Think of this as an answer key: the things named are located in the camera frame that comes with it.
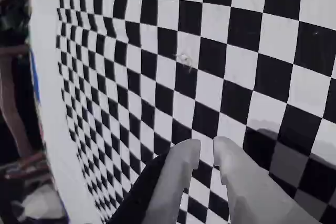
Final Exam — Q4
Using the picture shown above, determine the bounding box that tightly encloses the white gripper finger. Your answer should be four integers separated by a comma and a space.
213, 136, 322, 224

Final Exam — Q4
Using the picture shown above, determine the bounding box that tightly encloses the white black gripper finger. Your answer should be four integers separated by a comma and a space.
109, 138, 202, 224

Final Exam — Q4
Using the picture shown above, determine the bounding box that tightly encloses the black and white checkered mat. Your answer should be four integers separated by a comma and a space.
28, 0, 336, 224

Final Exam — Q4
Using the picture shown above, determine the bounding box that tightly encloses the blue tape strip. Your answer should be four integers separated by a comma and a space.
29, 47, 41, 105

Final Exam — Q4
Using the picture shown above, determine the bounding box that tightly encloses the brown wooden chair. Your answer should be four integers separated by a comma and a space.
0, 45, 52, 185

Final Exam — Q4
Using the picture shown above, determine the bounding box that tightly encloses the green leafy plant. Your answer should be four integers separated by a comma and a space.
0, 0, 31, 45

